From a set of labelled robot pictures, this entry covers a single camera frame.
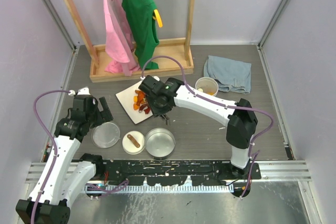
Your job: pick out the shallow round metal tin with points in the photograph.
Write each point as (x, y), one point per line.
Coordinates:
(160, 143)

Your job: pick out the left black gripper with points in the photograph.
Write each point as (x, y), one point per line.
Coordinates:
(103, 116)

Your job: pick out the wooden clothes rack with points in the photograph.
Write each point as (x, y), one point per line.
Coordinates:
(173, 55)

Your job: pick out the white square plate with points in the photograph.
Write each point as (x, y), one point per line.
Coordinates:
(126, 100)

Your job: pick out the blue denim cloth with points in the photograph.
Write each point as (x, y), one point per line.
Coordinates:
(230, 75)

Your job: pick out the orange strawberry shaped piece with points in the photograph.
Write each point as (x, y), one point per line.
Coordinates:
(136, 107)

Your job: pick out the white lid with leather strap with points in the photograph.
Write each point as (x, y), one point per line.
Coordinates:
(133, 142)

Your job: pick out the tall metal container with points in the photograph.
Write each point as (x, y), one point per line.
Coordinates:
(207, 84)

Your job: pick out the green shirt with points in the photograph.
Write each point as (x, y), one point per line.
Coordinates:
(139, 14)

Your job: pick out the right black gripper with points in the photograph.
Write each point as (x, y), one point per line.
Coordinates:
(156, 112)

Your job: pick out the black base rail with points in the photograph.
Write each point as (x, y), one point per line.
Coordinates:
(173, 172)

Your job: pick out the pink shirt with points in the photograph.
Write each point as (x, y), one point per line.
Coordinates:
(119, 44)

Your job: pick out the metal tongs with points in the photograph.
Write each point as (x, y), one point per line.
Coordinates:
(165, 118)

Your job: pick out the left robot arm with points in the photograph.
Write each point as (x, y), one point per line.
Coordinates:
(52, 198)

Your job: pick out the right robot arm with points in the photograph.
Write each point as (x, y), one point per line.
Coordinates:
(238, 117)

